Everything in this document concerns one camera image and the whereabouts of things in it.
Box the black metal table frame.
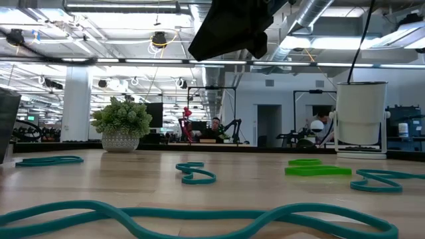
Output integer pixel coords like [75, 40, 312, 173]
[0, 141, 425, 163]

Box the red desk lamp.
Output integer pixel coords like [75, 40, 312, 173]
[179, 106, 195, 143]

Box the white bottle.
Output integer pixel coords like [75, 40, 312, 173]
[398, 122, 410, 139]

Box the black background rig frame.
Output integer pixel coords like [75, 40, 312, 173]
[187, 86, 237, 145]
[292, 88, 338, 147]

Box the white pillar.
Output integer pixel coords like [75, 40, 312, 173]
[60, 65, 92, 143]

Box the green rubber band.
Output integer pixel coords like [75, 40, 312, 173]
[288, 158, 323, 167]
[284, 165, 353, 177]

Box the black ceiling-mounted camera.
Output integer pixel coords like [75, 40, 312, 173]
[5, 28, 25, 46]
[151, 31, 168, 49]

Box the white cylindrical container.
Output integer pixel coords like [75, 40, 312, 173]
[331, 80, 390, 161]

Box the black monitor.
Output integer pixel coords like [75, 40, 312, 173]
[145, 102, 164, 129]

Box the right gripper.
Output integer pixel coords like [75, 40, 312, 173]
[188, 0, 288, 62]

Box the overhead LED light bar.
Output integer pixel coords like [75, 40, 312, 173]
[0, 56, 425, 70]

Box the teal rubber band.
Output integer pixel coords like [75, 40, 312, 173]
[175, 161, 217, 185]
[15, 155, 84, 167]
[0, 199, 399, 239]
[350, 169, 425, 194]

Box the silver ventilation duct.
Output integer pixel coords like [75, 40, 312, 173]
[272, 0, 335, 60]
[188, 0, 213, 50]

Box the right arm black supply cable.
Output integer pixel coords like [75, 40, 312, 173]
[346, 0, 377, 84]

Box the white globe lamp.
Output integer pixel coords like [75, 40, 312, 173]
[309, 119, 325, 133]

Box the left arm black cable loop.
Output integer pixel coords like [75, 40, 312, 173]
[0, 28, 98, 66]

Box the green plant in patterned pot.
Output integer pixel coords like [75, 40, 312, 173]
[90, 96, 153, 153]

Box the person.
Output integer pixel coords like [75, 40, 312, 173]
[307, 109, 337, 147]
[199, 116, 226, 143]

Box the blue cabinet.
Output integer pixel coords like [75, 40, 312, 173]
[386, 104, 425, 152]

